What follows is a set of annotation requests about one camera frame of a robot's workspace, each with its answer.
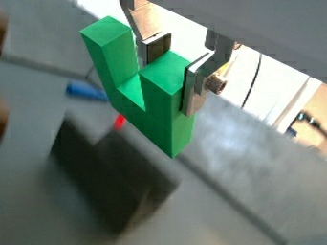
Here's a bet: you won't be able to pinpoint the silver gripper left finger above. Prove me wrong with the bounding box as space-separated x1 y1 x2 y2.
119 0 171 65

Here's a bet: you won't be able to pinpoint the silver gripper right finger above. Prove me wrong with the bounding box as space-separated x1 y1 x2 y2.
181 30 236 117

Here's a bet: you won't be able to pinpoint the green U-shaped block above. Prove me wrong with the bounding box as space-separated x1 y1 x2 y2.
81 16 194 157

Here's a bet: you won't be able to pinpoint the red peg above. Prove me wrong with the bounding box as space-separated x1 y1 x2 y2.
114 114 127 130

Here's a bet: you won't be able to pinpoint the blue peg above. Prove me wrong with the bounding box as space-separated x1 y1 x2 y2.
66 81 109 101

